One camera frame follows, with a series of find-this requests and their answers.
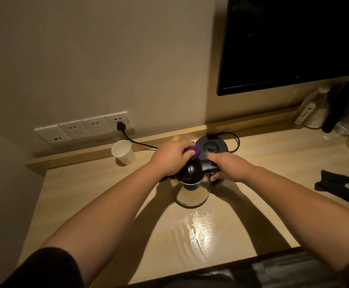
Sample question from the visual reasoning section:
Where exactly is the white paper cup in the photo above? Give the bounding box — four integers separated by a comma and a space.
111, 140, 136, 165

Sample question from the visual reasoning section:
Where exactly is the person's left forearm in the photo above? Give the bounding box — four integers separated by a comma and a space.
39, 164, 163, 288

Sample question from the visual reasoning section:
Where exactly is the black folded cloth white print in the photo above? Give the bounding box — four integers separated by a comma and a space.
314, 170, 349, 211

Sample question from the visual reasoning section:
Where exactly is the person's right forearm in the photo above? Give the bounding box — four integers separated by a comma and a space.
243, 165, 349, 275

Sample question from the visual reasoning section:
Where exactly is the steel electric kettle black handle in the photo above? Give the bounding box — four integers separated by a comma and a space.
174, 156, 223, 207

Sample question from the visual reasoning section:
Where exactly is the white wall socket panel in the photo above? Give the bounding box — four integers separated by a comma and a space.
34, 111, 133, 144

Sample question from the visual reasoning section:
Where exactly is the wooden ledge strip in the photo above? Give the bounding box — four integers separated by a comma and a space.
26, 106, 301, 176

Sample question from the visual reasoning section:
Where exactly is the white plastic bottle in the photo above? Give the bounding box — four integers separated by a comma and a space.
305, 85, 331, 129

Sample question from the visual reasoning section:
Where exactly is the purple cleaning cloth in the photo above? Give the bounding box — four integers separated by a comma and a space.
183, 143, 202, 161

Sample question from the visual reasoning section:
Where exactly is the person's right hand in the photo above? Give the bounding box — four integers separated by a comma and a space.
206, 152, 256, 183

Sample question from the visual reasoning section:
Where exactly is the person's left hand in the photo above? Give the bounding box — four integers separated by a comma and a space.
149, 135, 195, 178

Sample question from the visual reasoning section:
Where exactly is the white remote control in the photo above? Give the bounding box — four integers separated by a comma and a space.
294, 102, 316, 126

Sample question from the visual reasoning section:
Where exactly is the black round kettle base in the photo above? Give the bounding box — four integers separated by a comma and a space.
195, 135, 231, 161

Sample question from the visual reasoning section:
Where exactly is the black power cord with plug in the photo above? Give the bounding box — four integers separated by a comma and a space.
116, 122, 241, 154

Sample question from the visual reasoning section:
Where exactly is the black wall television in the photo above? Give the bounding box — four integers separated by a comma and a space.
216, 0, 349, 96

